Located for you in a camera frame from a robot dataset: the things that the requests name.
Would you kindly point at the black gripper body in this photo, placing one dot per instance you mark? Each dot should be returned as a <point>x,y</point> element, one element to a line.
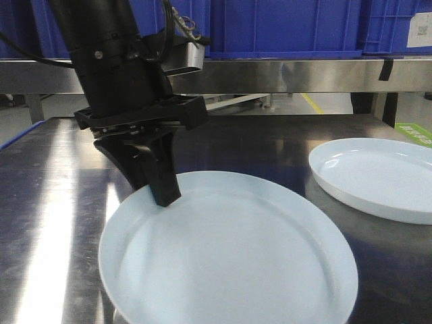
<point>125,86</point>

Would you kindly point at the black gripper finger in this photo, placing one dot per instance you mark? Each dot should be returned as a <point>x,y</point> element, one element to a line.
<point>151,163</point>
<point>125,158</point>

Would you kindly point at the light blue plate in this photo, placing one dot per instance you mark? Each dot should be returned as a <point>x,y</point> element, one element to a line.
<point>233,249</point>
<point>384,178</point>

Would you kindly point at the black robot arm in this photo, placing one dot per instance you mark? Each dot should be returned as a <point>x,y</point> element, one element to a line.
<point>86,24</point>

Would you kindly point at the large blue crate left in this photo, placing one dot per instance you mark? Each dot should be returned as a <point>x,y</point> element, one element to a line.
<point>31,24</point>

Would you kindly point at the large blue crate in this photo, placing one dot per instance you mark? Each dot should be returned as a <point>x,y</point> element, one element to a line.
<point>284,29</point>
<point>31,24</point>

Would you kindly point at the large blue crate middle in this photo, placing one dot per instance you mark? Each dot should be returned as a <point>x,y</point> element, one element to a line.
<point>284,29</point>

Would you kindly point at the black tape strip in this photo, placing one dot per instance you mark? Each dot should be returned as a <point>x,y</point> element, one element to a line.
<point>386,69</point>

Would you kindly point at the green floor sign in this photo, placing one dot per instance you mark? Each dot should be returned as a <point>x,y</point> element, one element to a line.
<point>415,133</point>

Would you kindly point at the blue crate with label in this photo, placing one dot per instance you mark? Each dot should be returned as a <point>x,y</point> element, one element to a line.
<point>394,28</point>

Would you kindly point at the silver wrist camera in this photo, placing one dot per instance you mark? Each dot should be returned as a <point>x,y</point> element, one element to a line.
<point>182,57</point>

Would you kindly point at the white metal frame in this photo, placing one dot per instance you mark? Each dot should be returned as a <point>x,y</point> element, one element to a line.
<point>219,101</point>

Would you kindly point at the left steel shelf post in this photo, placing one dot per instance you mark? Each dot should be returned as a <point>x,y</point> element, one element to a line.
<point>35,108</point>

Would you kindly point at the steel shelf post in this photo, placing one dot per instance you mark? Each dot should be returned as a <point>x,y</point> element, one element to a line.
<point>385,106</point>
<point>35,108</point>

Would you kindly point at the stainless steel shelf rail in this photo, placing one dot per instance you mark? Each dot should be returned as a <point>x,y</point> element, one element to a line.
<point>245,76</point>

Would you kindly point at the right steel shelf post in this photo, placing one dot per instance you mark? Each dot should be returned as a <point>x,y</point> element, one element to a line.
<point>385,106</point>

